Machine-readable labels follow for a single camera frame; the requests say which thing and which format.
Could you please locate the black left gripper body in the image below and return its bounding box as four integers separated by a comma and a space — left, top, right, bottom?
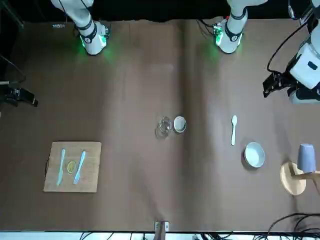
262, 71, 295, 99

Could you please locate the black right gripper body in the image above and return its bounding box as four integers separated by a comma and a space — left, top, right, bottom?
0, 84, 39, 108

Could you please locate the pale green plastic spoon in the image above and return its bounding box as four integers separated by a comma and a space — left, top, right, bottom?
230, 115, 238, 147

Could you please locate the transparent glass spice bottle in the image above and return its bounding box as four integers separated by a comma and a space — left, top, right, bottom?
155, 115, 174, 139

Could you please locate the silver metal bottle lid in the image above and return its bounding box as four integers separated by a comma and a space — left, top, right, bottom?
172, 115, 188, 134

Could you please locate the white round bowl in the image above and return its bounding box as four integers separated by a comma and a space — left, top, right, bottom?
243, 141, 266, 169

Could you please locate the purple grey cup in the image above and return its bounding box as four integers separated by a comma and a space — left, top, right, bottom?
297, 142, 317, 174

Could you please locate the yellow round slice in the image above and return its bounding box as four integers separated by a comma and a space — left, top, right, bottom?
66, 160, 77, 174

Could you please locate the light blue plastic knife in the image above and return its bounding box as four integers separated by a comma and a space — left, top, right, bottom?
72, 150, 87, 186

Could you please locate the wooden cup stand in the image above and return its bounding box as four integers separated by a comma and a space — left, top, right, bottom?
279, 161, 320, 197

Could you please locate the wooden cutting board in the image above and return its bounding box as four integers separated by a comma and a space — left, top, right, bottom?
42, 141, 103, 194

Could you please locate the black backdrop curtain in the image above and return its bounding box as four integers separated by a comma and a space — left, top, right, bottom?
0, 0, 320, 23

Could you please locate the black cable with metal connector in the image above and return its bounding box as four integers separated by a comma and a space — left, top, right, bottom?
287, 0, 296, 20

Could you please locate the aluminium profile post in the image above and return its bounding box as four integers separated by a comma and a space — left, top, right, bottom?
154, 220, 170, 240

